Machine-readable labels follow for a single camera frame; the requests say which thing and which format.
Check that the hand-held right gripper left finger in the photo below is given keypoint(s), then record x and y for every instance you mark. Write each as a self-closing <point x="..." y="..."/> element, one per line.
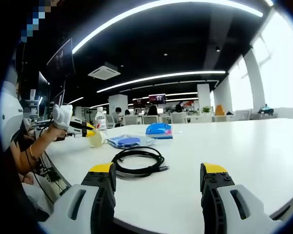
<point x="102" y="195"/>

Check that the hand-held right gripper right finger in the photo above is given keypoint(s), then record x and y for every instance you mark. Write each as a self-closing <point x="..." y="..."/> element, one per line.
<point x="212" y="195"/>

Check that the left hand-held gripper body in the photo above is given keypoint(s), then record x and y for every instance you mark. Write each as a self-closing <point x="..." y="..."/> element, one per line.
<point x="61" y="117"/>

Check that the cream paper cup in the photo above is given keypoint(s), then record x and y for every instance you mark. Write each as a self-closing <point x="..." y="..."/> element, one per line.
<point x="97" y="141"/>

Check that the clear plastic bottle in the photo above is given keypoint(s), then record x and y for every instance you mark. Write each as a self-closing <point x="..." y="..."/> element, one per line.
<point x="101" y="122"/>

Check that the blue pad packet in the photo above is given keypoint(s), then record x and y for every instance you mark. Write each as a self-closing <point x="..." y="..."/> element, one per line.
<point x="129" y="141"/>

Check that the blue tissue pack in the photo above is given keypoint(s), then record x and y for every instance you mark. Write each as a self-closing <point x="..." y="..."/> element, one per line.
<point x="160" y="130"/>

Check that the person's left hand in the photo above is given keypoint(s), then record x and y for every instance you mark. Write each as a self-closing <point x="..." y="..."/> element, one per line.
<point x="54" y="134"/>

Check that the tilted desk monitor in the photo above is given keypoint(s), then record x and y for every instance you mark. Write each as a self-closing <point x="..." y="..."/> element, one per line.
<point x="59" y="97"/>

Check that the white office chair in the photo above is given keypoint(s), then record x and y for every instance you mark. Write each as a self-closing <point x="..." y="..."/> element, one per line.
<point x="110" y="121"/>
<point x="178" y="117"/>
<point x="130" y="120"/>
<point x="150" y="119"/>

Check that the white equipment rack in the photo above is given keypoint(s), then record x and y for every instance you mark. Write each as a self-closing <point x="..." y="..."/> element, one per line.
<point x="33" y="104"/>

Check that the small dark hanging monitor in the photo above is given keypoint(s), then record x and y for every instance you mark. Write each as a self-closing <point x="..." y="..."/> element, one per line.
<point x="42" y="83"/>

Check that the white square pillar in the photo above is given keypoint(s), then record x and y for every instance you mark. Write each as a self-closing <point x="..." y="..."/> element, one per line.
<point x="203" y="96"/>
<point x="118" y="103"/>

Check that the white table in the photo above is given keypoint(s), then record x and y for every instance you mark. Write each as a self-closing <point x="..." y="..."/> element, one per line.
<point x="222" y="146"/>

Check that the white worn device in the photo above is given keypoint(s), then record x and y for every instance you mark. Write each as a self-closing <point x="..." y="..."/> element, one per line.
<point x="9" y="114"/>

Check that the ceiling air vent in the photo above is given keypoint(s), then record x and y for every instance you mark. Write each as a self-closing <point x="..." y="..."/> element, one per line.
<point x="103" y="72"/>

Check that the large dark hanging monitor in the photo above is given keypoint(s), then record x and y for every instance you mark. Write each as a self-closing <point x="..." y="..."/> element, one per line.
<point x="61" y="59"/>

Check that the person's light clothing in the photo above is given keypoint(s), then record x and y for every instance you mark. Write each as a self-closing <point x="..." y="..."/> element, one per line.
<point x="39" y="195"/>

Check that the hanging red screen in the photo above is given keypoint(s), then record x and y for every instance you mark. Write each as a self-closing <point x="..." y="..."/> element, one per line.
<point x="157" y="98"/>

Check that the long curved ceiling light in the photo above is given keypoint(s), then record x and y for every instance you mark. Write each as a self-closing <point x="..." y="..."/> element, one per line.
<point x="88" y="40"/>

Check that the orange chair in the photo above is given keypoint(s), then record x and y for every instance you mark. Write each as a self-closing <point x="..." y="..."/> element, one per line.
<point x="220" y="110"/>

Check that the potted green plant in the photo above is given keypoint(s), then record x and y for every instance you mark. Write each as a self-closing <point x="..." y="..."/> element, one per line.
<point x="206" y="109"/>

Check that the large white window pillar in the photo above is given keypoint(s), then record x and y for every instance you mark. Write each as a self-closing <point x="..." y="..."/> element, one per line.
<point x="251" y="80"/>

